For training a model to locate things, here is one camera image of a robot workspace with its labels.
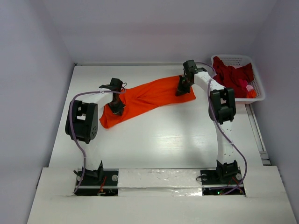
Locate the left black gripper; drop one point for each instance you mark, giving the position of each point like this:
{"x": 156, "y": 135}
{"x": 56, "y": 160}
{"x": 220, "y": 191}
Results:
{"x": 119, "y": 110}

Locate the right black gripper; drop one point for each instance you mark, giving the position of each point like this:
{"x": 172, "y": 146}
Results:
{"x": 182, "y": 88}

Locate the orange t shirt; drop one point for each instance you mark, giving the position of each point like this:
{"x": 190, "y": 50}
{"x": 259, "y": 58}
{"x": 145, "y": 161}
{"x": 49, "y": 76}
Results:
{"x": 144, "y": 98}

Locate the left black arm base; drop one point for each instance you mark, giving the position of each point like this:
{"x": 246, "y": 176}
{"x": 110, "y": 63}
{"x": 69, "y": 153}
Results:
{"x": 107, "y": 186}

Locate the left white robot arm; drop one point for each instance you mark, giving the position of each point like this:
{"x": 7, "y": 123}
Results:
{"x": 82, "y": 123}

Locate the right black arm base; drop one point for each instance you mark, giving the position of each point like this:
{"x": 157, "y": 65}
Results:
{"x": 213, "y": 185}

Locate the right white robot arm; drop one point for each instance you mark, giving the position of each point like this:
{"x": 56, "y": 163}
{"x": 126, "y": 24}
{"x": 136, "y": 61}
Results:
{"x": 222, "y": 109}

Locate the dark red t shirt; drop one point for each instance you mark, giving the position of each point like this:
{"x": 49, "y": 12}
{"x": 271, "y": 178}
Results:
{"x": 229, "y": 76}

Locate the white plastic basket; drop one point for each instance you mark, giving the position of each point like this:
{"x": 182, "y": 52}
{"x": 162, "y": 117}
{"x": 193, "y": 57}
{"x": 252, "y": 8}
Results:
{"x": 238, "y": 61}

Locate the pink cloth in basket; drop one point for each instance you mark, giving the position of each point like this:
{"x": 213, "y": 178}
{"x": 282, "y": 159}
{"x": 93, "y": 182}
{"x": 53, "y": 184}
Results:
{"x": 244, "y": 84}

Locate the small orange cloth in basket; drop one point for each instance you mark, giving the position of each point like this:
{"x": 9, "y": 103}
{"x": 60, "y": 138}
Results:
{"x": 251, "y": 94}

